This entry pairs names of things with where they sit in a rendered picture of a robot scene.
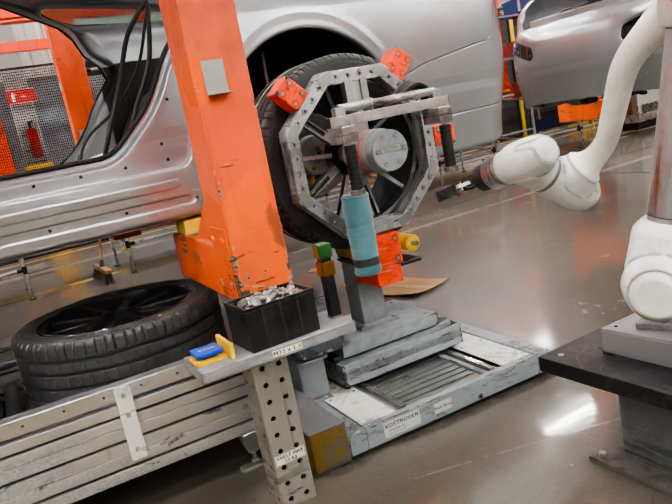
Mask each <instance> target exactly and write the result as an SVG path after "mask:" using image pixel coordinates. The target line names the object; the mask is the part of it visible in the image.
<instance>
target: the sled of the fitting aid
mask: <svg viewBox="0 0 672 504"><path fill-rule="evenodd" d="M438 322H439V323H438V324H436V325H433V326H430V327H428V328H425V329H422V330H420V331H417V332H414V333H412V334H409V335H406V336H404V337H401V338H398V339H396V340H393V341H390V342H387V343H385V344H382V345H379V346H377V347H374V348H371V349H369V350H366V351H363V352H361V353H358V354H355V355H353V356H350V357H347V358H343V357H341V356H339V355H337V354H335V353H333V352H329V353H327V354H325V355H327V358H325V359H323V360H324V365H325V370H326V375H327V377H329V378H331V379H332V380H334V381H336V382H337V383H339V384H341V385H342V386H344V387H346V388H347V387H350V386H352V385H355V384H357V383H360V382H362V381H365V380H367V379H370V378H373V377H375V376H378V375H380V374H383V373H385V372H388V371H390V370H393V369H395V368H398V367H400V366H403V365H405V364H408V363H410V362H413V361H416V360H418V359H421V358H423V357H426V356H428V355H431V354H433V353H436V352H438V351H441V350H443V349H446V348H448V347H451V346H454V345H456V344H459V343H461V342H463V337H462V331H461V324H460V322H457V321H454V320H450V319H447V318H446V317H445V316H438Z"/></svg>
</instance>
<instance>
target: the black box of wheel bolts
mask: <svg viewBox="0 0 672 504"><path fill-rule="evenodd" d="M313 291H314V290H313V287H309V286H305V285H301V284H297V283H293V282H290V281H288V282H285V283H282V284H279V285H276V286H269V287H268V288H266V289H263V290H260V291H257V292H254V293H251V294H248V295H245V296H242V297H239V298H235V299H232V300H229V301H226V302H223V305H224V306H225V310H226V314H227V319H228V323H229V327H230V331H231V336H232V340H233V343H234V344H236V345H238V346H240V347H242V348H244V349H246V350H248V351H249V352H251V353H253V354H255V353H257V352H260V351H263V350H266V349H268V348H271V347H274V346H276V345H279V344H282V343H284V342H287V341H290V340H292V339H295V338H298V337H301V336H303V335H306V334H309V333H311V332H314V331H317V330H319V329H320V324H319V319H318V314H317V309H316V304H315V299H314V294H313Z"/></svg>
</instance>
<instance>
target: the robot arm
mask: <svg viewBox="0 0 672 504"><path fill-rule="evenodd" d="M662 45H664V49H663V59H662V69H661V79H660V89H659V99H658V109H657V119H656V129H655V140H654V150H653V160H652V170H651V180H650V190H649V200H648V210H647V215H645V216H643V217H642V218H641V219H639V220H638V221H637V222H636V223H635V224H634V225H633V227H632V230H631V235H630V240H629V245H628V251H627V256H626V260H625V264H624V268H625V269H624V271H623V274H622V276H621V281H620V286H621V292H622V295H623V298H624V300H625V302H626V303H627V305H628V306H629V307H630V309H631V310H632V311H633V312H634V313H636V314H637V315H639V316H640V317H642V318H641V319H639V320H637V321H636V322H635V325H636V328H637V329H654V330H665V331H672V0H652V2H651V3H650V5H649V6H648V8H647V9H646V10H645V12H644V13H643V14H642V16H641V17H640V19H639V20H638V21H637V23H636V24H635V25H634V27H633V28H632V29H631V31H630V32H629V33H628V35H627V36H626V38H625V39H624V40H623V42H622V44H621V45H620V47H619V48H618V50H617V52H616V54H615V56H614V58H613V61H612V63H611V66H610V69H609V73H608V77H607V81H606V87H605V92H604V98H603V103H602V109H601V114H600V120H599V125H598V130H597V134H596V137H595V139H594V140H593V142H592V143H591V145H590V146H589V147H587V148H586V149H585V150H583V151H581V152H570V153H569V154H567V155H565V156H561V157H559V155H560V151H559V147H558V145H557V143H556V142H555V141H554V140H553V139H552V138H551V137H549V136H546V135H534V136H529V137H525V138H522V139H520V140H517V141H515V142H513V143H511V144H509V145H507V146H506V147H504V148H503V149H502V150H501V151H500V152H498V153H496V154H494V155H492V156H491V157H489V158H487V159H485V160H484V161H483V162H482V163H481V164H479V165H477V166H476V167H475V168H474V170H473V172H472V175H469V176H467V178H465V179H462V180H461V181H460V182H459V181H457V182H456V183H455V184H453V185H451V186H450V185H447V187H446V188H445V189H443V190H440V191H438V192H436V196H437V198H438V201H439V202H441V201H444V200H446V199H449V198H451V197H453V196H456V195H457V196H460V195H461V192H466V191H468V190H472V189H476V188H479V189H480V190H482V191H488V190H491V189H501V188H503V187H506V186H509V185H512V184H515V185H518V186H522V187H526V188H529V189H531V190H534V191H535V192H537V193H538V194H540V195H541V196H542V197H543V198H545V199H546V200H548V201H550V202H552V203H554V204H556V205H558V206H560V207H563V208H565V209H569V210H573V211H585V210H588V209H590V208H591V207H593V206H594V205H595V204H596V203H597V201H598V200H599V198H600V194H601V190H600V184H599V182H598V181H599V180H600V177H599V173H600V170H601V168H602V167H603V165H604V164H605V163H606V162H607V160H608V159H609V158H610V156H611V155H612V153H613V151H614V150H615V148H616V146H617V144H618V141H619V138H620V135H621V132H622V128H623V124H624V121H625V117H626V113H627V109H628V105H629V102H630V98H631V94H632V90H633V87H634V83H635V80H636V77H637V74H638V72H639V70H640V68H641V67H642V65H643V63H644V62H645V61H646V59H647V58H648V57H649V56H650V55H651V54H652V53H653V52H655V51H656V50H657V49H658V48H660V47H661V46H662Z"/></svg>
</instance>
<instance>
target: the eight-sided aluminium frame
mask: <svg viewBox="0 0 672 504"><path fill-rule="evenodd" d="M388 70H389V68H388V67H386V66H384V65H383V64H382V63H378V64H375V63H374V64H371V65H366V66H360V67H354V68H347V69H341V70H335V71H327V72H323V73H319V74H316V75H313V77H312V78H311V80H310V81H309V82H308V85H307V87H306V88H305V91H307V92H308V95H307V97H306V98H305V100H304V102H303V103H302V105H301V107H300V108H299V110H298V111H296V112H291V113H290V115H289V117H288V118H287V120H286V122H285V123H284V125H283V126H282V129H281V130H280V132H279V139H280V141H279V143H280V144H281V149H282V154H283V159H284V164H285V169H286V174H287V179H288V184H289V188H290V193H291V194H290V196H291V198H292V203H293V204H294V205H296V206H297V207H298V208H299V209H301V210H303V211H304V212H306V213H307V214H309V215H310V216H312V217H313V218H315V219H316V220H317V221H319V222H320V223H322V224H323V225H325V226H326V227H328V228H329V229H331V230H332V231H334V232H335V233H336V234H337V235H339V236H341V237H342V238H344V239H348V235H347V230H346V225H345V220H344V219H342V218H341V217H339V216H338V215H336V214H335V213H334V212H332V211H331V210H329V209H328V208H327V207H325V206H324V205H322V204H321V203H319V202H318V201H317V200H315V199H314V198H312V197H311V196H310V193H309V188H308V183H307V178H306V173H305V167H304V162H303V157H302V152H301V147H300V142H299V137H298V135H299V133H300V132H301V130H302V128H303V127H304V125H305V123H306V122H307V120H308V118H309V117H310V115H311V113H312V111H313V110H314V108H315V106H316V105H317V103H318V101H319V100H320V98H321V96H322V95H323V93H324V91H325V89H326V88H327V86H330V85H336V84H341V83H343V81H346V80H351V81H355V80H359V78H364V77H366V79H372V80H373V81H374V82H375V83H376V84H378V85H379V86H380V87H381V88H382V89H383V90H385V91H386V92H387V93H388V94H389V95H392V94H393V93H394V91H395V90H396V88H397V87H398V86H399V85H401V84H402V83H403V81H402V80H401V79H399V78H398V77H397V76H396V75H394V74H392V73H391V72H389V71H388ZM387 76H388V77H387ZM411 119H412V125H413V131H414V138H415V144H416V150H417V156H418V162H419V168H418V170H417V172H416V174H415V176H414V177H413V179H412V181H411V183H410V185H409V186H408V188H407V190H406V192H405V194H404V195H403V197H402V199H401V201H400V203H399V204H398V206H397V208H396V210H395V212H394V213H392V214H388V215H385V216H381V217H378V218H374V225H375V232H376V233H379V232H383V231H386V230H390V229H393V228H397V227H400V226H401V227H403V226H404V225H407V224H409V223H410V221H411V219H412V218H413V215H414V214H415V212H416V210H417V208H418V206H419V204H420V203H421V201H422V199H423V197H424V195H425V193H426V192H427V190H428V188H429V186H430V184H431V182H432V181H433V179H434V177H435V176H436V174H437V172H438V170H439V166H438V162H439V161H438V160H437V154H436V147H435V141H434V134H433V128H432V125H426V126H425V125H424V121H423V115H422V110H421V111H416V112H411Z"/></svg>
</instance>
